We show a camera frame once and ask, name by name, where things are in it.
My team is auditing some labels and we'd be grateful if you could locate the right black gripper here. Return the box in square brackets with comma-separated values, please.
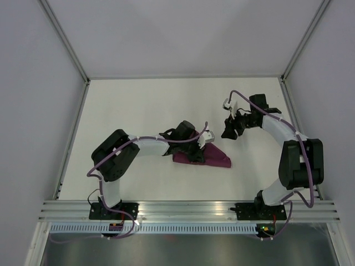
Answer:
[221, 108, 258, 140]

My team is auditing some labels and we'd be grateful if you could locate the right aluminium frame post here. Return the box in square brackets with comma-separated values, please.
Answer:
[279, 0, 332, 83]

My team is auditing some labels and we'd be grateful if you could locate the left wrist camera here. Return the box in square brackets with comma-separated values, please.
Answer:
[197, 130, 215, 149]

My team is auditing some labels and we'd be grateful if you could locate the aluminium front rail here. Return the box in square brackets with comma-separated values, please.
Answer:
[38, 199, 340, 223]

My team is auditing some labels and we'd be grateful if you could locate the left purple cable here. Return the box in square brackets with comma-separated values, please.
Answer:
[48, 121, 209, 244]

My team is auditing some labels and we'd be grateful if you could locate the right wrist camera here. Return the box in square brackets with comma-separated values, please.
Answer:
[222, 99, 238, 119]

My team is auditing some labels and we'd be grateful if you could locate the purple cloth napkin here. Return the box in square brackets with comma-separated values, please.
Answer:
[176, 142, 232, 168]

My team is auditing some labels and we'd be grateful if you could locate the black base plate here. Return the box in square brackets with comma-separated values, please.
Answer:
[89, 202, 139, 221]
[230, 202, 287, 221]

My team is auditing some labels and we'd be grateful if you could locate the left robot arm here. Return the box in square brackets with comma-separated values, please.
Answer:
[87, 120, 215, 219]

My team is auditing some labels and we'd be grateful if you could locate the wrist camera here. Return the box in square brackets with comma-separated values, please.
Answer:
[222, 99, 238, 119]
[197, 130, 215, 149]

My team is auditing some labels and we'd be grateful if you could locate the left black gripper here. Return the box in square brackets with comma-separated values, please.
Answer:
[179, 137, 207, 165]

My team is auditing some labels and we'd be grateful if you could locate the purple cable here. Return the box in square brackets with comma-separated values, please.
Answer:
[48, 121, 209, 244]
[227, 89, 316, 241]

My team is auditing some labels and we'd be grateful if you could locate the white slotted cable duct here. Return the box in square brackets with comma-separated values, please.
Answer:
[50, 223, 257, 234]

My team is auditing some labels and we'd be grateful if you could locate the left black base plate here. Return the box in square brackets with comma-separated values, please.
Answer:
[89, 202, 139, 221]

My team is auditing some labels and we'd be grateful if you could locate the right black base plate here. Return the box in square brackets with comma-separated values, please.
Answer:
[230, 202, 287, 221]

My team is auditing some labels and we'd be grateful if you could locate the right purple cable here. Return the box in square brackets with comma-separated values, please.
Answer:
[227, 89, 316, 241]

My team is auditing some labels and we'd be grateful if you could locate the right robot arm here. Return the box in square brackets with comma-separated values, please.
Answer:
[221, 94, 324, 219]

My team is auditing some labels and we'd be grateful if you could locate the aluminium frame post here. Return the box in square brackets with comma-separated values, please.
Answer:
[37, 0, 90, 83]
[279, 0, 332, 83]

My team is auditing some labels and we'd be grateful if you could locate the left aluminium frame post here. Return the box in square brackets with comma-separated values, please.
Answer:
[37, 0, 90, 83]

